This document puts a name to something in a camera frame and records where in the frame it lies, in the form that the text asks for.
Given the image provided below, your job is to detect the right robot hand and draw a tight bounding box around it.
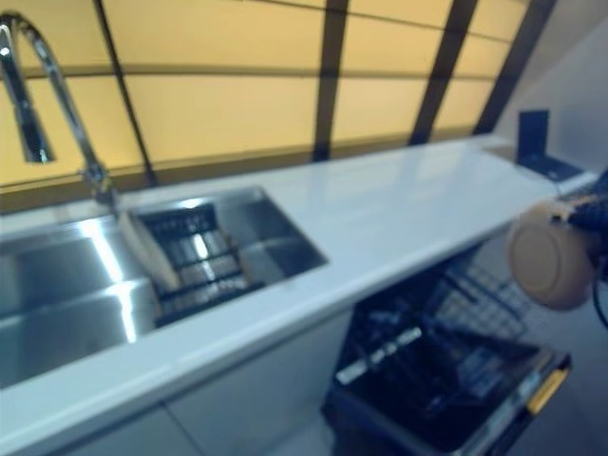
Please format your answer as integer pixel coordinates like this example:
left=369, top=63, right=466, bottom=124
left=550, top=165, right=608, bottom=267

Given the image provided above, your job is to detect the beige round plate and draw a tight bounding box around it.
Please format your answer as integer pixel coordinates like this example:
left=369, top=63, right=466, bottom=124
left=506, top=197, right=602, bottom=313
left=118, top=208, right=182, bottom=292

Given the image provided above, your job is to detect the black dishwasher door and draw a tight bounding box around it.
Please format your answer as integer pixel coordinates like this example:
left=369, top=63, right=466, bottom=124
left=321, top=322, right=574, bottom=456

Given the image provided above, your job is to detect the black laptop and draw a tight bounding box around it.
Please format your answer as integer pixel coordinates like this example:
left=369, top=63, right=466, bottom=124
left=516, top=109, right=598, bottom=181

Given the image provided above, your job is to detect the white base cabinet front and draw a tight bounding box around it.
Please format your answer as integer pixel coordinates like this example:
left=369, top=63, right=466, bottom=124
left=70, top=308, right=355, bottom=456

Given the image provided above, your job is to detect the black sink drying rack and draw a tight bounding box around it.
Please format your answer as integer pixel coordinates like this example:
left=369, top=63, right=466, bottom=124
left=130, top=201, right=267, bottom=329

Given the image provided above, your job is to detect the stainless steel sink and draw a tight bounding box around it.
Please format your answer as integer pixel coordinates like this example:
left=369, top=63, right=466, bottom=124
left=0, top=185, right=331, bottom=389

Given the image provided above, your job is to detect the chrome kitchen faucet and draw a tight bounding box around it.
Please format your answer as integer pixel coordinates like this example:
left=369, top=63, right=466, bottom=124
left=0, top=12, right=120, bottom=215

